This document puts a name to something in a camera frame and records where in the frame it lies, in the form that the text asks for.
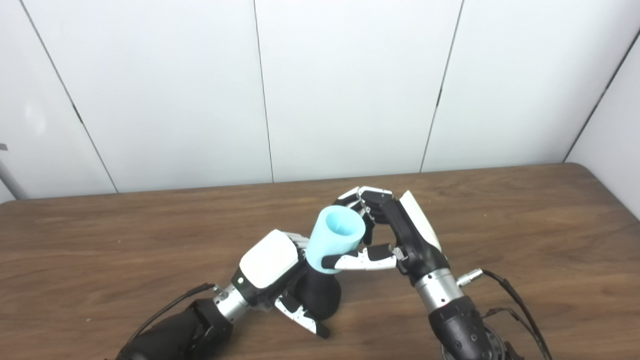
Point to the light blue cylinder cup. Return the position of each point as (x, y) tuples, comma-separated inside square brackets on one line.
[(332, 240)]

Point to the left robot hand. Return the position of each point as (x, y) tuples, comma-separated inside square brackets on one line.
[(270, 257)]

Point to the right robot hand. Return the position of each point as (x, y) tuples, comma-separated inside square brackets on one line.
[(412, 235)]

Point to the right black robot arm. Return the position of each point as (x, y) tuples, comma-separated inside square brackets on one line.
[(460, 320)]

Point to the black nozzle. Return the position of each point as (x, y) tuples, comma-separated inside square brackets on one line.
[(320, 295)]

